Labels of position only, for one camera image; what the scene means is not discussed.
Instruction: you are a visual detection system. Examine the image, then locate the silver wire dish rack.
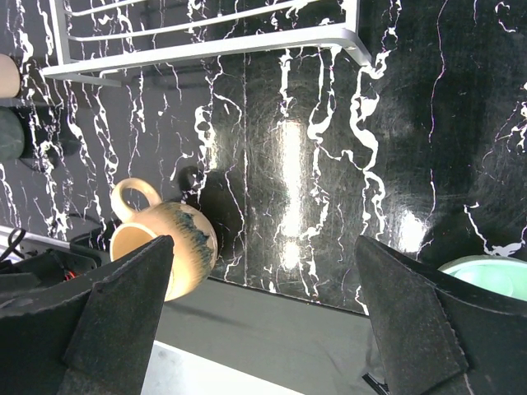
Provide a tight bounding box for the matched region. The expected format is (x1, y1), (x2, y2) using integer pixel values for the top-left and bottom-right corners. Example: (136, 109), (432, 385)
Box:
(42, 1), (371, 87)

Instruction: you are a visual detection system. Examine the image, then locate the dark green glass cup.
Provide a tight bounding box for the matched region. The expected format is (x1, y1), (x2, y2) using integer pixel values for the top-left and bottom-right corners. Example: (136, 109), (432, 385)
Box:
(0, 107), (26, 163)

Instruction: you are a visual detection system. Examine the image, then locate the mint green mug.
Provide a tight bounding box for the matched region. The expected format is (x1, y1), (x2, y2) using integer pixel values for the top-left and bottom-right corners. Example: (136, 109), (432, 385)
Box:
(438, 255), (527, 301)

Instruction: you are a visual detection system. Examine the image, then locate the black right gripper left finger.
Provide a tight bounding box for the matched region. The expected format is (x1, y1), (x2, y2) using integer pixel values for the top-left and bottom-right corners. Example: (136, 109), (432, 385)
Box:
(1, 236), (173, 394)

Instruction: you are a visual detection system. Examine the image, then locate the beige tall tumbler cup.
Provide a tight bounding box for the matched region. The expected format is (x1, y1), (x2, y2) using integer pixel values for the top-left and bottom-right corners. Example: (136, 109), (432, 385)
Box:
(0, 53), (21, 99)

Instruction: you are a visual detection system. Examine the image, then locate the tan round ceramic mug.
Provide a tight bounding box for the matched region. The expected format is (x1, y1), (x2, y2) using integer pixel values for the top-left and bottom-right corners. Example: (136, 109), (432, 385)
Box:
(110, 178), (218, 302)

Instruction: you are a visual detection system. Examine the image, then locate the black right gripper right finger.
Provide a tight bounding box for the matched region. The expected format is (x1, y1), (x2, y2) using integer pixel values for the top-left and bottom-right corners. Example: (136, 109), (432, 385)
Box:
(355, 236), (526, 394)

